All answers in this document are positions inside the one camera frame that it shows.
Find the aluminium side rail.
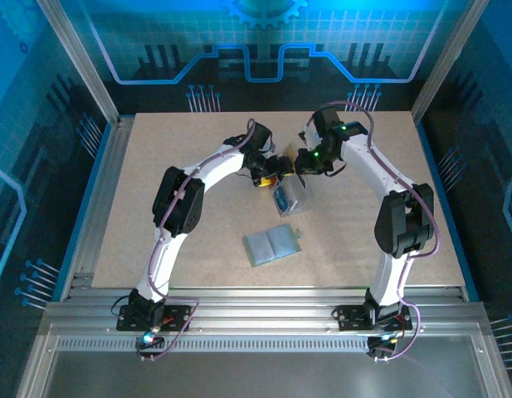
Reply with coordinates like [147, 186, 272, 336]
[60, 115, 136, 302]

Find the blue table edge strip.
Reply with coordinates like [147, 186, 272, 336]
[51, 123, 115, 302]
[415, 119, 480, 302]

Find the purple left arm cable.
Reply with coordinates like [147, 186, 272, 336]
[134, 119, 256, 362]

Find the aluminium frame rail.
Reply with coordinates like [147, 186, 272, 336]
[43, 285, 489, 337]

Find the clear plastic card tray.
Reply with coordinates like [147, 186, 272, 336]
[270, 173, 315, 219]

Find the blue circuit print back panel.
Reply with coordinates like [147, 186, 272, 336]
[58, 0, 472, 113]

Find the aluminium corner post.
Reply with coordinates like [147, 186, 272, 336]
[36, 0, 122, 125]
[411, 0, 489, 124]

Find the small circuit board with LEDs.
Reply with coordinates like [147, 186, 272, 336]
[134, 329, 165, 362]
[367, 333, 406, 362]

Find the green card holder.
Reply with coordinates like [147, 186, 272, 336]
[242, 223, 303, 269]

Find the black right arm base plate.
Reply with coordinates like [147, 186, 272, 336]
[334, 304, 414, 332]

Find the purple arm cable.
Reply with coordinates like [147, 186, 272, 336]
[134, 119, 256, 362]
[307, 100, 443, 362]

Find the slotted metal strip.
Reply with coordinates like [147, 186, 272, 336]
[56, 337, 373, 353]

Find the blue circuit print side panel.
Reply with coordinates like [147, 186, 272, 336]
[0, 0, 111, 398]
[421, 0, 512, 398]

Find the gold card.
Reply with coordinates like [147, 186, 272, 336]
[282, 143, 299, 167]

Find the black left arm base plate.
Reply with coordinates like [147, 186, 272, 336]
[116, 304, 193, 332]

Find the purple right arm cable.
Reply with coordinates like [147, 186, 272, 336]
[307, 100, 443, 362]

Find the grey metal sheet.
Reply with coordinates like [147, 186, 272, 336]
[43, 352, 489, 398]

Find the blue card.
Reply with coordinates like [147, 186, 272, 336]
[271, 184, 298, 215]

